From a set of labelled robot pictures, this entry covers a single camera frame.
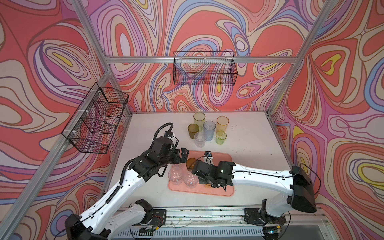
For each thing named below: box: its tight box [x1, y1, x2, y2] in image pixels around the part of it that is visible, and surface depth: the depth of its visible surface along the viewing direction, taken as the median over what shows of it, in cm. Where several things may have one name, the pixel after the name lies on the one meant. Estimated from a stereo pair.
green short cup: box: [215, 130, 227, 145], surface depth 103 cm
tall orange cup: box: [216, 115, 230, 133], surface depth 98 cm
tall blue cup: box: [203, 120, 217, 142], surface depth 99 cm
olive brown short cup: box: [188, 123, 200, 139], surface depth 103 cm
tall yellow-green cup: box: [193, 112, 206, 132], surface depth 101 cm
